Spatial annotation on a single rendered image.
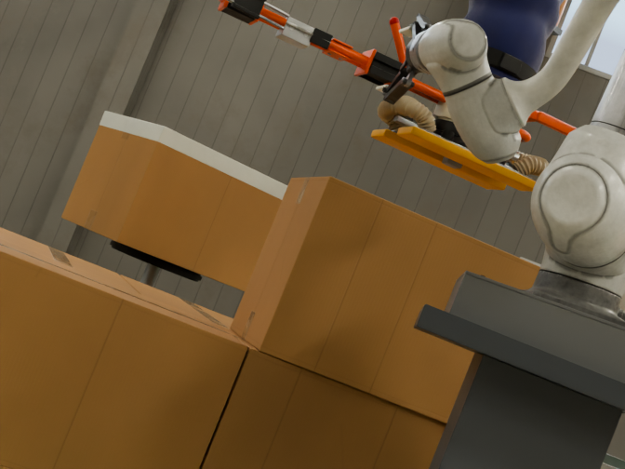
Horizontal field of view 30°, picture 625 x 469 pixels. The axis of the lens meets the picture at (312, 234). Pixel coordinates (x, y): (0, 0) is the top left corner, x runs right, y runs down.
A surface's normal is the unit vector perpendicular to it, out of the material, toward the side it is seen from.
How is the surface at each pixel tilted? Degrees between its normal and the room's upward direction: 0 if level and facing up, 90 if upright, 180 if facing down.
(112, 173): 90
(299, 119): 90
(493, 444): 90
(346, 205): 90
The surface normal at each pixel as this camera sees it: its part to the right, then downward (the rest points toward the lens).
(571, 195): -0.39, -0.08
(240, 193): 0.61, 0.21
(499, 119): -0.02, 0.25
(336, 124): -0.07, -0.08
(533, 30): 0.55, 0.02
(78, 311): 0.25, 0.05
